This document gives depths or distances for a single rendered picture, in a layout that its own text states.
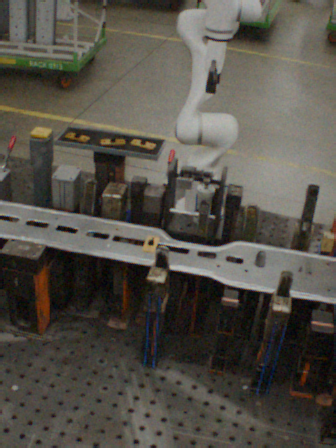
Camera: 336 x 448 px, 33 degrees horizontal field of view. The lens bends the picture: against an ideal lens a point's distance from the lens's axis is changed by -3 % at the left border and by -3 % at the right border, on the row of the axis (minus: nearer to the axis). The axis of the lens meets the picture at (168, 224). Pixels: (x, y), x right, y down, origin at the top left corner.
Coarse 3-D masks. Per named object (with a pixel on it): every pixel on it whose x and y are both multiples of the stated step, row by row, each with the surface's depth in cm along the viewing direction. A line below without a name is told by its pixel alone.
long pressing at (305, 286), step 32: (0, 224) 185; (64, 224) 187; (96, 224) 189; (128, 224) 189; (128, 256) 176; (192, 256) 178; (224, 256) 180; (288, 256) 182; (320, 256) 183; (256, 288) 169; (320, 288) 170
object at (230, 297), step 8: (224, 296) 166; (232, 296) 166; (224, 304) 163; (232, 304) 163; (224, 312) 164; (232, 312) 164; (224, 320) 166; (232, 320) 165; (224, 328) 167; (232, 328) 168; (224, 336) 170; (216, 344) 173; (224, 344) 172; (216, 352) 175; (224, 352) 174; (208, 360) 183; (216, 360) 175; (224, 360) 175; (208, 368) 180; (216, 368) 177; (224, 368) 179; (224, 376) 178
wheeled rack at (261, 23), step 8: (200, 0) 728; (264, 0) 816; (272, 0) 841; (280, 0) 850; (200, 8) 754; (264, 8) 786; (272, 8) 796; (264, 16) 746; (272, 16) 753; (248, 24) 726; (256, 24) 723; (264, 24) 720
